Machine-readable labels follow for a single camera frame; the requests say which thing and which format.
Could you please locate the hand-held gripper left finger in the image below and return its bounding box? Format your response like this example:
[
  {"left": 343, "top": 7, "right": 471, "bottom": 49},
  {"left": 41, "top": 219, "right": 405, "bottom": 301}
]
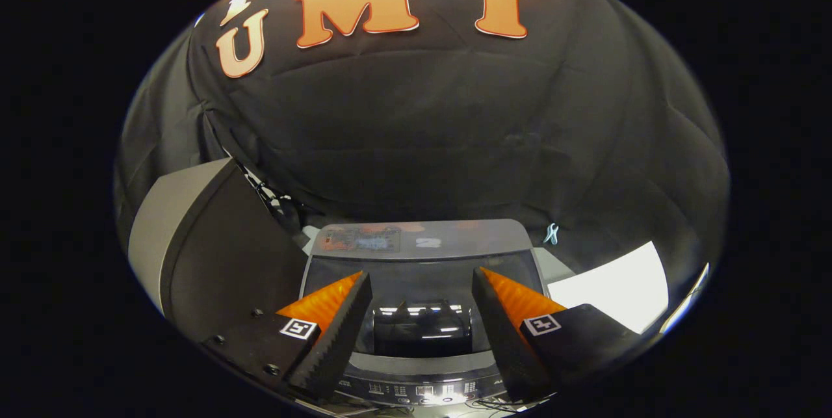
[{"left": 201, "top": 270, "right": 373, "bottom": 404}]

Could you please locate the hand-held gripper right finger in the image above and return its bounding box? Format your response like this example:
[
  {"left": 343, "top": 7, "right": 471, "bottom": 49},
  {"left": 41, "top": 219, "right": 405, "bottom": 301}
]
[{"left": 471, "top": 267, "right": 644, "bottom": 404}]

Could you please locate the dark glass washing machine lid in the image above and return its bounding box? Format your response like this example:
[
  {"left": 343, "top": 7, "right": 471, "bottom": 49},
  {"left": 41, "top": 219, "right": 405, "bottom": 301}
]
[{"left": 302, "top": 252, "right": 545, "bottom": 360}]

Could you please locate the grey washing machine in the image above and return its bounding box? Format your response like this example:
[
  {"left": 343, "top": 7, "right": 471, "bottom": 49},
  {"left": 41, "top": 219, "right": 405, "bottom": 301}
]
[{"left": 299, "top": 218, "right": 553, "bottom": 406}]

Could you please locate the white shelf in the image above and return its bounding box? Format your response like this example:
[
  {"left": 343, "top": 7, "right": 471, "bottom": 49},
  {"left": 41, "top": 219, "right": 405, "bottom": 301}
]
[{"left": 660, "top": 262, "right": 710, "bottom": 334}]

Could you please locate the black cable tangle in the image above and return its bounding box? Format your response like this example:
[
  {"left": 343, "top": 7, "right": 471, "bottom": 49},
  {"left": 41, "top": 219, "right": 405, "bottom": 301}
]
[{"left": 471, "top": 395, "right": 527, "bottom": 412}]

